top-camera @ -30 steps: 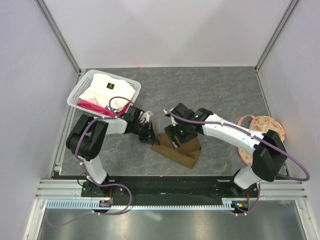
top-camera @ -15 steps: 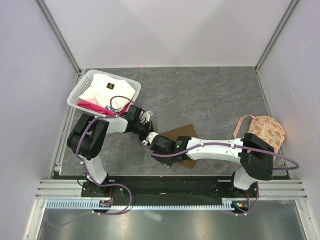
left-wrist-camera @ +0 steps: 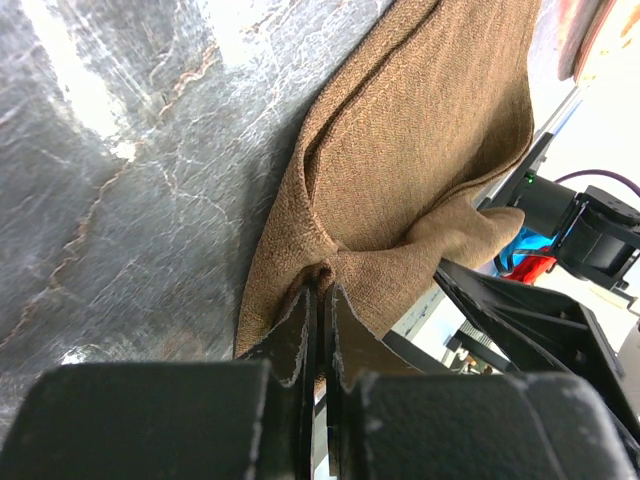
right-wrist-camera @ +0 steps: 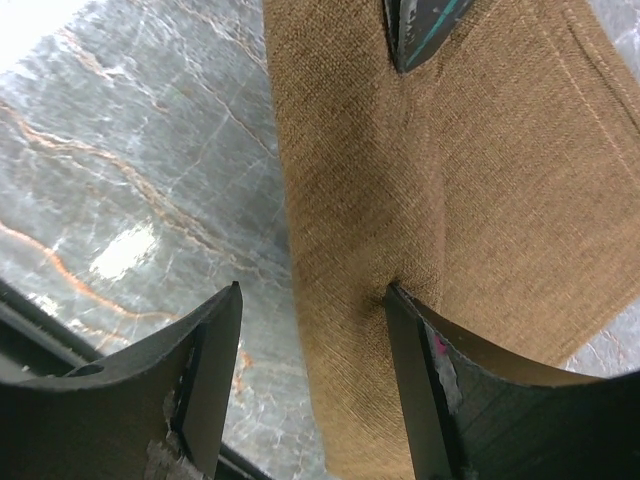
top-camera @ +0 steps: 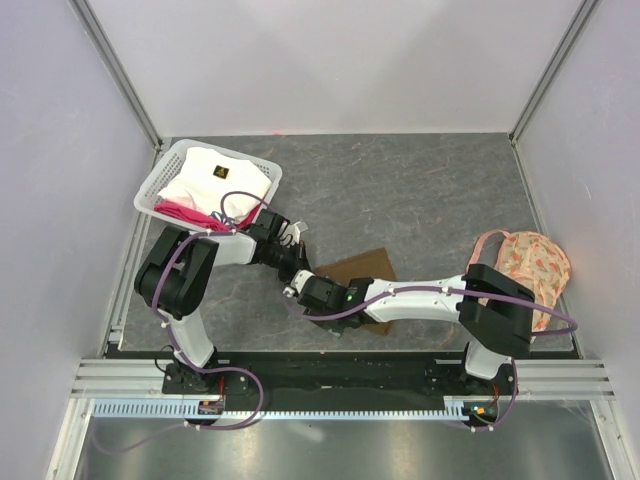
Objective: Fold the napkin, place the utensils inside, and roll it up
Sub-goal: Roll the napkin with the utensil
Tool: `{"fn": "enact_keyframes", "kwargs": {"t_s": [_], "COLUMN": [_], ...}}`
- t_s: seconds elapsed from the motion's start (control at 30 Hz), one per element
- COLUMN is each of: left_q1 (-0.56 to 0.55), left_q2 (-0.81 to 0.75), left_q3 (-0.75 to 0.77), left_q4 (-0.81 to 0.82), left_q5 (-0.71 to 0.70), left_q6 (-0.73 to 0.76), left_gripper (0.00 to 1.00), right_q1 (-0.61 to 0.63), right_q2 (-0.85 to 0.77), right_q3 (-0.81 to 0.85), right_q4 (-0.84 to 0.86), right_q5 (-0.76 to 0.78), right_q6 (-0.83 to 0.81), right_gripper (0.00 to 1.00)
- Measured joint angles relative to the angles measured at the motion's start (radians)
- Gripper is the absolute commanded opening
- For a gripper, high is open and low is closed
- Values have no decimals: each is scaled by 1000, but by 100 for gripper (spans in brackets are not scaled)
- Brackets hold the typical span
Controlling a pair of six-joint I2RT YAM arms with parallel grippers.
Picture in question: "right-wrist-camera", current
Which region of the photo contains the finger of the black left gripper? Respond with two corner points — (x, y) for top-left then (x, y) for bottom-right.
(383, 0), (474, 74)

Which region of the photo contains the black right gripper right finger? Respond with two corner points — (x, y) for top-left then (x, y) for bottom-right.
(384, 284), (639, 479)

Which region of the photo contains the brown cloth napkin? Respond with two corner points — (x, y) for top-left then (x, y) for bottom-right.
(263, 1), (639, 479)

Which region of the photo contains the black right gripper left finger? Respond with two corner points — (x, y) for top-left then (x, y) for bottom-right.
(0, 280), (244, 480)

